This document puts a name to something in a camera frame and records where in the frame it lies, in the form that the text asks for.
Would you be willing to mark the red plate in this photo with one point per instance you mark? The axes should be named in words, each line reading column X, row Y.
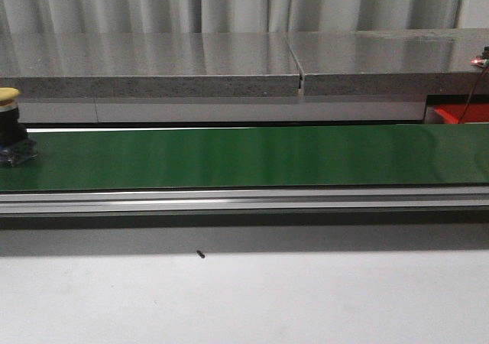
column 457, row 114

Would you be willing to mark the aluminium conveyor frame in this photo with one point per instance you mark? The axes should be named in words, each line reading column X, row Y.
column 224, row 199

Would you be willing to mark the grey stone counter slab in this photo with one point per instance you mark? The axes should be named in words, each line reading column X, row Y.
column 338, row 63

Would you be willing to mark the grey pleated curtain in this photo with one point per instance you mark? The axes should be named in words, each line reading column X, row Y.
column 209, row 16

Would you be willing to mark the small green circuit board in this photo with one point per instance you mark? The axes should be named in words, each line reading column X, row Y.
column 479, row 61

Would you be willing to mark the green conveyor belt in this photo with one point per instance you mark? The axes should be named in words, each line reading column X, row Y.
column 253, row 157

